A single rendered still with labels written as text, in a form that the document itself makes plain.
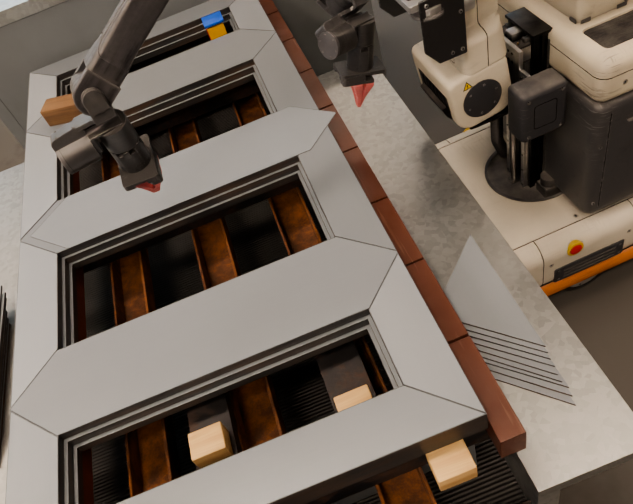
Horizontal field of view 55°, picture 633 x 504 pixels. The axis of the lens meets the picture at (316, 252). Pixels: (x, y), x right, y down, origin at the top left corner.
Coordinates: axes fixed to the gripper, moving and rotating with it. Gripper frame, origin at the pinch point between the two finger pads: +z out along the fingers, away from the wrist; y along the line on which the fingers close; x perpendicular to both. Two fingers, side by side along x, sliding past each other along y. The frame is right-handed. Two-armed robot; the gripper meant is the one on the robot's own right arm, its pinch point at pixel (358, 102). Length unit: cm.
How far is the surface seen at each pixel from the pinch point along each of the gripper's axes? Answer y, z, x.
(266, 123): -20.4, 5.2, 6.3
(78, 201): -66, 17, 6
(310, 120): -11.2, 2.9, 0.9
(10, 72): -86, 20, 82
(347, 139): -4.3, 5.6, -5.2
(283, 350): -32, 11, -53
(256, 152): -24.8, 6.4, -2.4
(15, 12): -78, 1, 81
